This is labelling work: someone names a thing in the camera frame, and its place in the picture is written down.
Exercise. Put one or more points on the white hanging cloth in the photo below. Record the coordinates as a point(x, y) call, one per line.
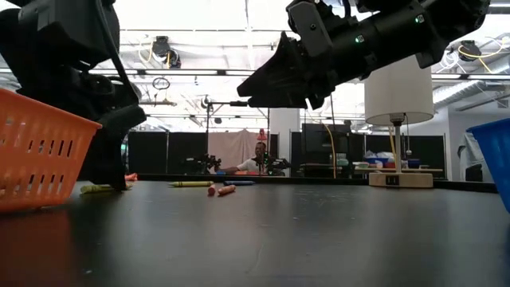
point(468, 151)

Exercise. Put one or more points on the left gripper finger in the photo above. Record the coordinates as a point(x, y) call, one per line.
point(107, 159)

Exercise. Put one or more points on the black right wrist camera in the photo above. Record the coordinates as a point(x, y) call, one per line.
point(311, 28)

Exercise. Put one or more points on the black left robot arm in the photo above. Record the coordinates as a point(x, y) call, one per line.
point(48, 32)

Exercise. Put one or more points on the wooden background shelf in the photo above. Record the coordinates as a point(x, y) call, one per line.
point(422, 170)

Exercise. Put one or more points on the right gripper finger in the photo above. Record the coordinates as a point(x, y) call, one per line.
point(283, 75)
point(279, 102)

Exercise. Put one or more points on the short broken crayon piece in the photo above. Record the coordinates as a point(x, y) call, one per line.
point(132, 177)

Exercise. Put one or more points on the beige backdrop curtain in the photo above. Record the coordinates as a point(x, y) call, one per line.
point(233, 145)

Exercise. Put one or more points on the blue plastic bin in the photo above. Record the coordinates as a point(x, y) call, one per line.
point(494, 159)

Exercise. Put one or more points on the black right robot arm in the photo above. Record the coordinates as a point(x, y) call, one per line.
point(446, 20)

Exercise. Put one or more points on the yellow crayon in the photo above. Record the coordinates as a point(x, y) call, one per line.
point(190, 183)
point(93, 188)

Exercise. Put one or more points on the blue crayon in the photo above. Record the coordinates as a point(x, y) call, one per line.
point(239, 183)

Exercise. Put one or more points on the black background gantry frame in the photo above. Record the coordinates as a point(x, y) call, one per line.
point(223, 103)

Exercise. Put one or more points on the white shade wooden table lamp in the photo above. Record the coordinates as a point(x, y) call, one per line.
point(398, 95)

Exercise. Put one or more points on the black tall cabinet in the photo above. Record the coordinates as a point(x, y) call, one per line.
point(318, 143)

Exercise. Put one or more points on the long ceiling light strip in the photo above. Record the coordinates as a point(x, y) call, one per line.
point(179, 72)

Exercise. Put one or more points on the orange plastic bin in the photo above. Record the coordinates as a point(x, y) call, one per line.
point(24, 119)

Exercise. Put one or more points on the red object on stand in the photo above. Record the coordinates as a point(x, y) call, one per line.
point(261, 136)

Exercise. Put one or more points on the person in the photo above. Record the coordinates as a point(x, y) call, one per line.
point(253, 163)

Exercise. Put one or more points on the black background robot arm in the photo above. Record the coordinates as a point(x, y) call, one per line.
point(277, 164)
point(203, 162)

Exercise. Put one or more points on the blue background container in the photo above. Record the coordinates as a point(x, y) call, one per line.
point(376, 160)

